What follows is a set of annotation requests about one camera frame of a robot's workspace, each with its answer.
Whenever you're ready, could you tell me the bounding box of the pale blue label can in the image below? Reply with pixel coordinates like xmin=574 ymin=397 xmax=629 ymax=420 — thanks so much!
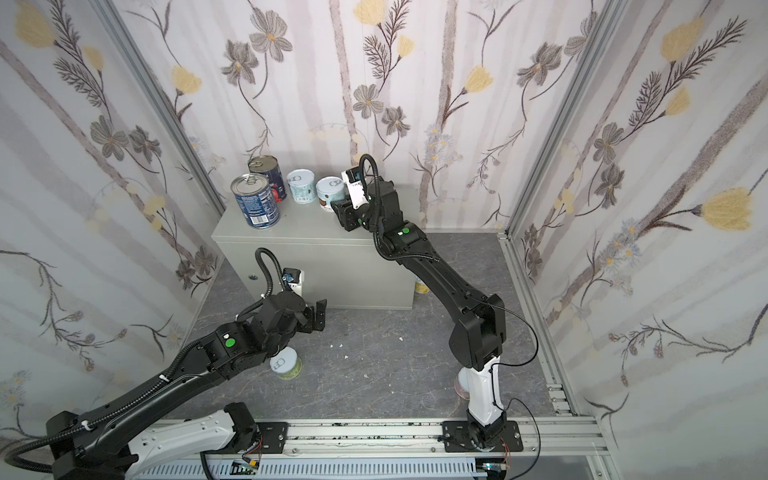
xmin=316 ymin=176 xmax=346 ymax=213

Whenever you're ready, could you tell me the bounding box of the green label can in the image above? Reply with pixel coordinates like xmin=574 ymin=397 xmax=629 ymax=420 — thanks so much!
xmin=269 ymin=347 xmax=303 ymax=380

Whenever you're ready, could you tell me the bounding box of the light blue label can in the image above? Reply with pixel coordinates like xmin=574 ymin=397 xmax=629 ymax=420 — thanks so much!
xmin=287 ymin=169 xmax=317 ymax=204

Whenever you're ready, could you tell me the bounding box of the blue nutrition label can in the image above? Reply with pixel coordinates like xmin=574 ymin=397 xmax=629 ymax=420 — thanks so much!
xmin=231 ymin=173 xmax=280 ymax=229

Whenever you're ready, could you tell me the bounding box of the dark blue tomato can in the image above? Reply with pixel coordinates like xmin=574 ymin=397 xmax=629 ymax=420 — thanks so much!
xmin=248 ymin=155 xmax=287 ymax=203

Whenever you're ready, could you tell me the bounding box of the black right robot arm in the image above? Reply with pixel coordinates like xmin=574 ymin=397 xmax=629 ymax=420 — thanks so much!
xmin=331 ymin=175 xmax=507 ymax=449

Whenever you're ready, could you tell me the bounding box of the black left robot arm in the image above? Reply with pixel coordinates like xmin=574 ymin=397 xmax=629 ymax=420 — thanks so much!
xmin=46 ymin=291 xmax=327 ymax=479

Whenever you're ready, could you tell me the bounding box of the yellow label can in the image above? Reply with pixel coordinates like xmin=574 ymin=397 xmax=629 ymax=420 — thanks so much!
xmin=414 ymin=279 xmax=429 ymax=294

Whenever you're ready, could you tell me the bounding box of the pink label can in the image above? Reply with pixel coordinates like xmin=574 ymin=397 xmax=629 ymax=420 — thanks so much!
xmin=454 ymin=368 xmax=470 ymax=401

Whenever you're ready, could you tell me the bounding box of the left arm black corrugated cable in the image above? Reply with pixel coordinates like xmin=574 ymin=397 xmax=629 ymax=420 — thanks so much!
xmin=2 ymin=247 xmax=286 ymax=475

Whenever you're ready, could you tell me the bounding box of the white slotted cable duct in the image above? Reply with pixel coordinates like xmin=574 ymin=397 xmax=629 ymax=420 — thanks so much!
xmin=128 ymin=458 xmax=490 ymax=480

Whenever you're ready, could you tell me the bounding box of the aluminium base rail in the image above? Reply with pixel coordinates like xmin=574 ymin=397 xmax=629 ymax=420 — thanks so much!
xmin=119 ymin=418 xmax=607 ymax=460

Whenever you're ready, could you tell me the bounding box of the aluminium corner frame right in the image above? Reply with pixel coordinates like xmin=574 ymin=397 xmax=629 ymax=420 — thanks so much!
xmin=503 ymin=0 xmax=629 ymax=239

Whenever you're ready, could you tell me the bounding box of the aluminium corner frame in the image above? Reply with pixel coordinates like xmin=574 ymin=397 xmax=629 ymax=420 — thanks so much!
xmin=503 ymin=0 xmax=629 ymax=239
xmin=89 ymin=0 xmax=226 ymax=217

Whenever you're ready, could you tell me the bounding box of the aluminium corner frame left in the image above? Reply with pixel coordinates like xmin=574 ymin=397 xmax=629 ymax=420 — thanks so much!
xmin=89 ymin=0 xmax=226 ymax=217

